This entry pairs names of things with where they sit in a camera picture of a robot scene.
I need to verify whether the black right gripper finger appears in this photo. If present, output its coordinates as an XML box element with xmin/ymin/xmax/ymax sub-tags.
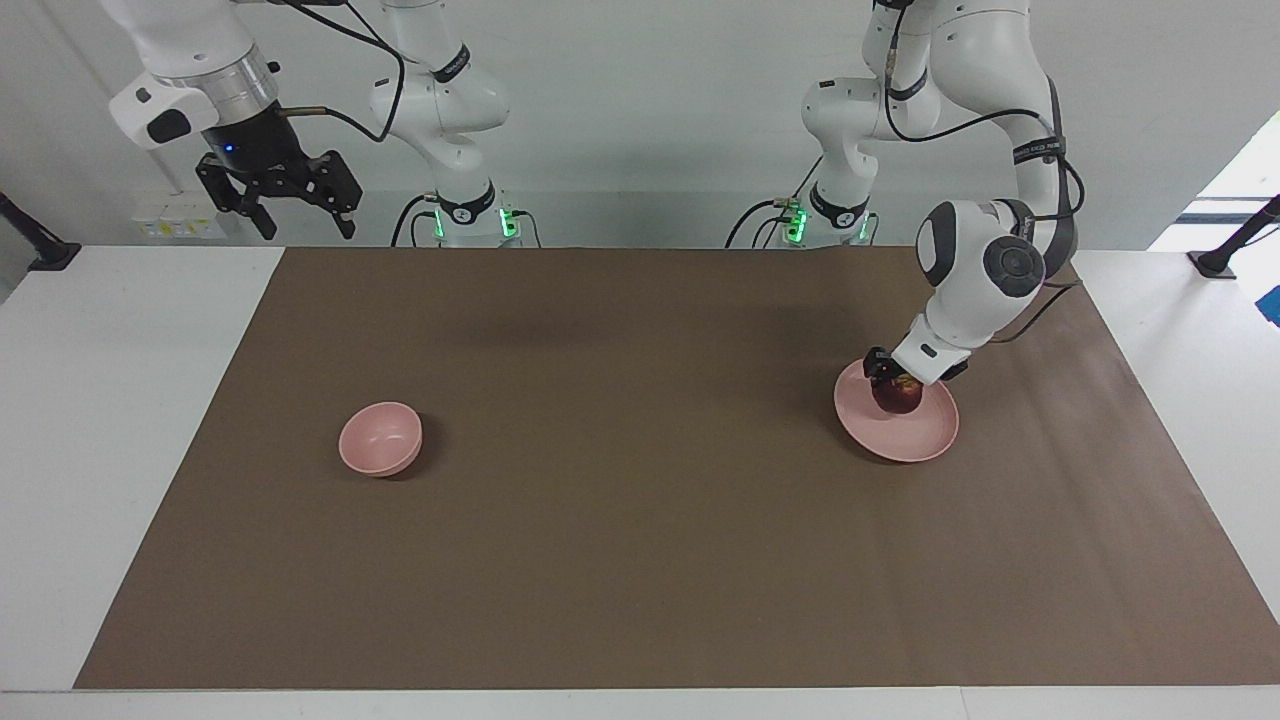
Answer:
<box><xmin>305</xmin><ymin>150</ymin><xmax>364</xmax><ymax>240</ymax></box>
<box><xmin>197</xmin><ymin>160</ymin><xmax>279</xmax><ymax>242</ymax></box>

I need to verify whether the dark red apple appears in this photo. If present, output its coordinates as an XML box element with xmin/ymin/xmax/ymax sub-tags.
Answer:
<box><xmin>872</xmin><ymin>372</ymin><xmax>924</xmax><ymax>415</ymax></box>

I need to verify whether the pink plate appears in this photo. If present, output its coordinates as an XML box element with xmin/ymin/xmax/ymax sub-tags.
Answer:
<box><xmin>834</xmin><ymin>358</ymin><xmax>961</xmax><ymax>464</ymax></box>

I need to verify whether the pink bowl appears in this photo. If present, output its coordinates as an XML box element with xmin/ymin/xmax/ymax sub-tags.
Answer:
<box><xmin>338</xmin><ymin>401</ymin><xmax>424</xmax><ymax>478</ymax></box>

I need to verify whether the black stand pole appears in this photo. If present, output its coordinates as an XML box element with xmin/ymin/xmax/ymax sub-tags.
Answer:
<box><xmin>1187</xmin><ymin>195</ymin><xmax>1280</xmax><ymax>280</ymax></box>
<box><xmin>0</xmin><ymin>192</ymin><xmax>82</xmax><ymax>273</ymax></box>

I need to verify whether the brown table mat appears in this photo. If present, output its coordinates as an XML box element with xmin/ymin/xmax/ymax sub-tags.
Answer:
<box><xmin>73</xmin><ymin>247</ymin><xmax>1280</xmax><ymax>691</ymax></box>

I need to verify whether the white wall socket box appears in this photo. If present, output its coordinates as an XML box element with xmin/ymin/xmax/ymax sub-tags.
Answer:
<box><xmin>132</xmin><ymin>192</ymin><xmax>230</xmax><ymax>242</ymax></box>

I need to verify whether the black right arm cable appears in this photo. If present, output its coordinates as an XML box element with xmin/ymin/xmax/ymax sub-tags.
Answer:
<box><xmin>235</xmin><ymin>0</ymin><xmax>407</xmax><ymax>143</ymax></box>

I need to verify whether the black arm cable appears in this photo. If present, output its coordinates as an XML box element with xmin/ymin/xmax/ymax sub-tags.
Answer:
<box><xmin>235</xmin><ymin>0</ymin><xmax>407</xmax><ymax>143</ymax></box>
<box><xmin>884</xmin><ymin>0</ymin><xmax>1087</xmax><ymax>346</ymax></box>

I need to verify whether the black base cable bundle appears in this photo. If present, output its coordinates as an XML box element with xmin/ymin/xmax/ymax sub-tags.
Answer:
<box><xmin>725</xmin><ymin>155</ymin><xmax>823</xmax><ymax>249</ymax></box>

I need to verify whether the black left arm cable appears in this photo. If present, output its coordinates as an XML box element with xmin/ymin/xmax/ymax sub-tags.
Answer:
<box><xmin>884</xmin><ymin>0</ymin><xmax>1087</xmax><ymax>346</ymax></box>

